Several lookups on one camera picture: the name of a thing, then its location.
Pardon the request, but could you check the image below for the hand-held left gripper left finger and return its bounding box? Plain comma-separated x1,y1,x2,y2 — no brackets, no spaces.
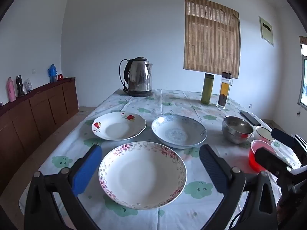
24,144,103,230

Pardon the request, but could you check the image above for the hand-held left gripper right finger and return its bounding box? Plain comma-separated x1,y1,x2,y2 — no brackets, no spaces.
199,144,280,230

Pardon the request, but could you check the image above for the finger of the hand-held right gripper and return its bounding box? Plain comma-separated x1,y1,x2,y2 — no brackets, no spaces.
255,147,293,177
272,128,296,148

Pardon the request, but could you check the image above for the red plastic cup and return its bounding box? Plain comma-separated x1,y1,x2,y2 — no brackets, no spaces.
249,139,276,173

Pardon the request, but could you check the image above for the white enamel bowl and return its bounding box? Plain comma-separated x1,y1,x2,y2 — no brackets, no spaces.
255,126,275,145

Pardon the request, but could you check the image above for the stainless steel bowl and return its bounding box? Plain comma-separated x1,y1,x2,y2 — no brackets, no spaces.
222,116,254,144

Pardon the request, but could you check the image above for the white plate with red flowers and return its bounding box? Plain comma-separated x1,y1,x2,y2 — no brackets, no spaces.
92,112,147,141

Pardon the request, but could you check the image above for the blue patterned plate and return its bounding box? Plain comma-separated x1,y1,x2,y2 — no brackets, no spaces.
151,115,207,149

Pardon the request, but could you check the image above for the pink floral rim plate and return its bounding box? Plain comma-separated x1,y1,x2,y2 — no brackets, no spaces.
98,141,187,210

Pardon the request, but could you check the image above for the black phone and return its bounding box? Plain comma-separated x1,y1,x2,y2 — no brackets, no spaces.
240,111,262,127

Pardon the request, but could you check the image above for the window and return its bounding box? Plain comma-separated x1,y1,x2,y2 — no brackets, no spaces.
297,36,307,112

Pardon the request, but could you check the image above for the glass tea bottle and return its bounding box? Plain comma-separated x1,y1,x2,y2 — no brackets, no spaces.
217,72,233,108

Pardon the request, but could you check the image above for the brown wooden cabinet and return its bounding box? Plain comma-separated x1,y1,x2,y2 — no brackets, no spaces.
0,77,79,197

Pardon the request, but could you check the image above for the cloud print tablecloth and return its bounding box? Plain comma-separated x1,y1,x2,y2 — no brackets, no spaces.
19,89,303,230

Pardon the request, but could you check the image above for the green thermos bottle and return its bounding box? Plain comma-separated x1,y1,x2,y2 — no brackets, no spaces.
201,73,215,105

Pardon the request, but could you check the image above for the black kettle base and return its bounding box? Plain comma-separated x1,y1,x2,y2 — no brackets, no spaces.
123,89,153,97

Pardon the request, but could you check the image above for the blue thermos flask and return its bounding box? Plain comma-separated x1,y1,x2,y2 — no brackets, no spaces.
47,64,58,83

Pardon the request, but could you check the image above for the black drink bottle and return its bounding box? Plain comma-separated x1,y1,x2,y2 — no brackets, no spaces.
16,75,24,96

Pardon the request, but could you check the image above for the stainless steel electric kettle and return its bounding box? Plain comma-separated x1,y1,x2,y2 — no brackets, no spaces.
119,57,153,94

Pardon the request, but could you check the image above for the pink thermos flask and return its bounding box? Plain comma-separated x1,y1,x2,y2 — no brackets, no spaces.
6,77,16,103

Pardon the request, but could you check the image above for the bamboo window blind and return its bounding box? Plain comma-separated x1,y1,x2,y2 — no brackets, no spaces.
183,0,241,79

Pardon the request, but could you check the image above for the black cable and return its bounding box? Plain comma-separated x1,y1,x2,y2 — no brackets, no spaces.
229,212,241,230

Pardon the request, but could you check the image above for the green wall panel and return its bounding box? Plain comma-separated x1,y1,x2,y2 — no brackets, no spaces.
258,16,274,46

